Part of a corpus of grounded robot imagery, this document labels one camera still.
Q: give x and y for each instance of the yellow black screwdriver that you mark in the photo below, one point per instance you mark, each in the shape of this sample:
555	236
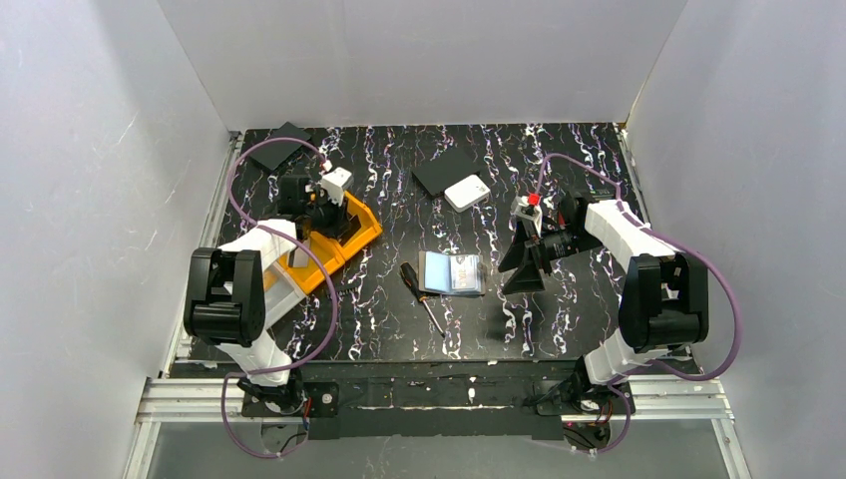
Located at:
410	279

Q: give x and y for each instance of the white plastic bin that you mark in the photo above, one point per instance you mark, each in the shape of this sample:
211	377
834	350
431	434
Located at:
281	294

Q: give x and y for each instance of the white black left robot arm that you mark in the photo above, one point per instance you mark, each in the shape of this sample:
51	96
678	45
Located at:
237	291

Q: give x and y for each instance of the aluminium front rail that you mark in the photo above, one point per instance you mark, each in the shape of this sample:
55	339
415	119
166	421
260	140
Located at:
207	400

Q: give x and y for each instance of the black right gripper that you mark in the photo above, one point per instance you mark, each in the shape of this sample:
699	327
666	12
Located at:
533	247

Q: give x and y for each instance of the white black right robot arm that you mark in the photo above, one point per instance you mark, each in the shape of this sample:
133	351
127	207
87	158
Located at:
664	299

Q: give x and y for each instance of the black flat pad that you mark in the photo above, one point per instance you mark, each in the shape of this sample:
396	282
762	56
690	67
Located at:
272	156

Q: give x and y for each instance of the white rectangular box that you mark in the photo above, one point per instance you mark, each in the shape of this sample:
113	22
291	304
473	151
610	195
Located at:
465	194

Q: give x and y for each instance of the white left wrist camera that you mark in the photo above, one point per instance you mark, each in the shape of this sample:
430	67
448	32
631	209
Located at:
336	183

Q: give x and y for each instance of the yellow plastic bin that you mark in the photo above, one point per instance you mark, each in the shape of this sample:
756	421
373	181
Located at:
333	254

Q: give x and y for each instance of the grey card in bin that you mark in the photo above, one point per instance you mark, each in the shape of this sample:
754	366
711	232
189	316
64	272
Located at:
299	257

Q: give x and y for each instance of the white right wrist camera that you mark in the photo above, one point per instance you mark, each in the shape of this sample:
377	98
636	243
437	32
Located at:
527	215

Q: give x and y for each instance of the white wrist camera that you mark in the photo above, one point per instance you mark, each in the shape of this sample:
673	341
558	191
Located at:
336	183
527	215

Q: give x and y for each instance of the black flat box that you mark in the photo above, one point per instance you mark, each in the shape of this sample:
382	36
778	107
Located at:
446	170

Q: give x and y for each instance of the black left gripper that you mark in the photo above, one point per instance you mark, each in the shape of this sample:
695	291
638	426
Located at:
328	216

